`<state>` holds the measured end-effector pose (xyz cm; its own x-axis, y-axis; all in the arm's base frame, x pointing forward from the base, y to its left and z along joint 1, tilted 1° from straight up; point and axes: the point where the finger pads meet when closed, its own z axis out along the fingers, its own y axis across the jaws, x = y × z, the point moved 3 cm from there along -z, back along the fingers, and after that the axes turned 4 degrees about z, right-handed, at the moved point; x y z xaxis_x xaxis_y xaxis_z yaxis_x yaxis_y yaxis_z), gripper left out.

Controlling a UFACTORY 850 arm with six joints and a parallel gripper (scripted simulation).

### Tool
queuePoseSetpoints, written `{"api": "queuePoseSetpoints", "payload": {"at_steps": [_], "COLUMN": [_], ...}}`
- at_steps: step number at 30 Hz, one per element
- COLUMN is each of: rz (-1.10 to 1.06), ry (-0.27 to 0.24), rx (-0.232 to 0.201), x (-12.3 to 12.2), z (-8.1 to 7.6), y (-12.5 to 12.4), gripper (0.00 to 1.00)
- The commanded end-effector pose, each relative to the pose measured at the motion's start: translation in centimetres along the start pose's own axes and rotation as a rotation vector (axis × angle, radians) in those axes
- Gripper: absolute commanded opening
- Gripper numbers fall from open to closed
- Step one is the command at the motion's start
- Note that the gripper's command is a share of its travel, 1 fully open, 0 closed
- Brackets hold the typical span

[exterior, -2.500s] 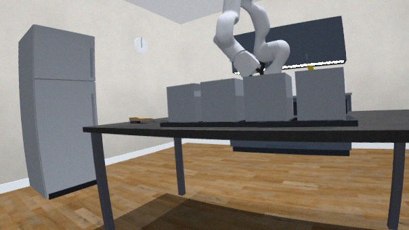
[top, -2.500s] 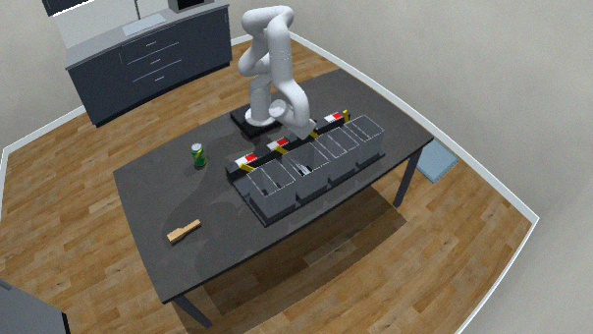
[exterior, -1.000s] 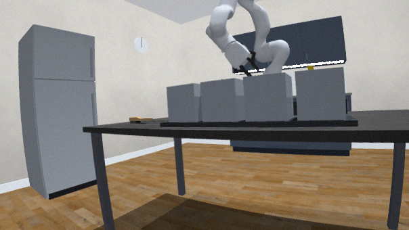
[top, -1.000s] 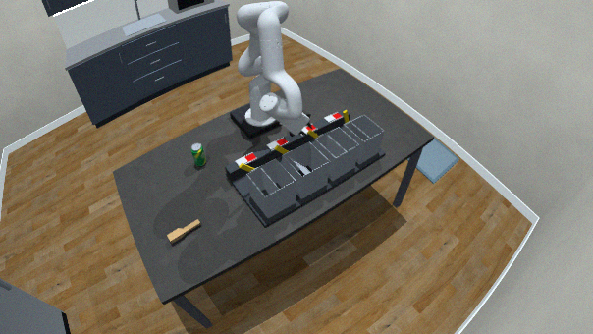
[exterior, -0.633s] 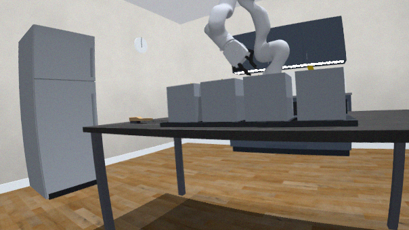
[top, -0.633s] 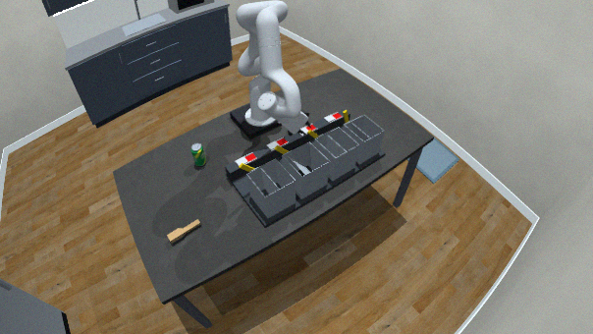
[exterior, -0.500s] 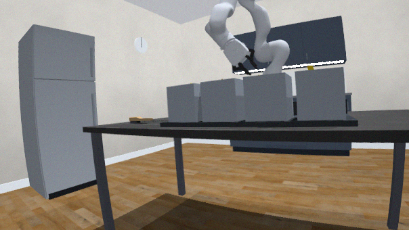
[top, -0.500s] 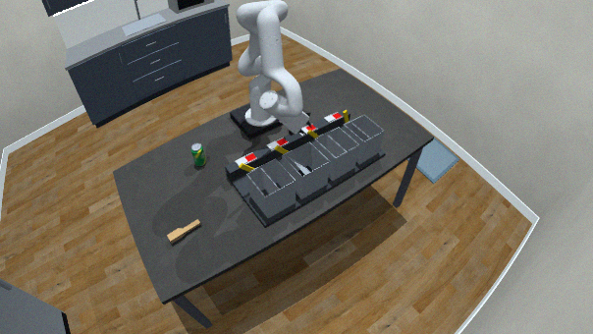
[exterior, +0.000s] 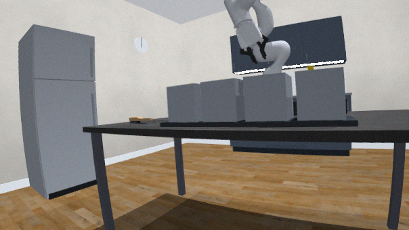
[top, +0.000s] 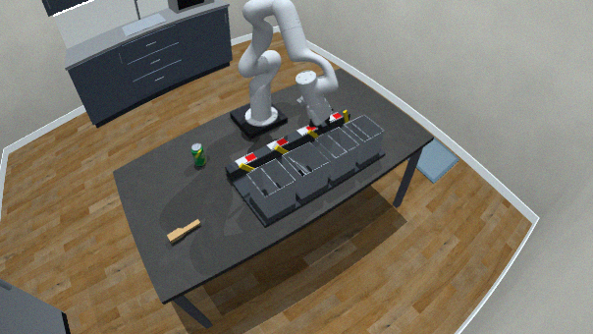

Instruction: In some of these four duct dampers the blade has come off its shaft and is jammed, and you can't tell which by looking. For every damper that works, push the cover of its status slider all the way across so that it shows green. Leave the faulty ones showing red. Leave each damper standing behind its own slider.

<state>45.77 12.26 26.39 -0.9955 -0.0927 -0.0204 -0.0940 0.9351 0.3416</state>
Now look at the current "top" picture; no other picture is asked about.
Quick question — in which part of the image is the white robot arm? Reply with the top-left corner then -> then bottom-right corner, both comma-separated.
239,0 -> 339,127

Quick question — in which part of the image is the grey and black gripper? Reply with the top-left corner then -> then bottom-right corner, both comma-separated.
306,99 -> 333,132

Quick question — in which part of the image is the green drink can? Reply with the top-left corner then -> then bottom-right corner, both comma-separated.
191,143 -> 206,166

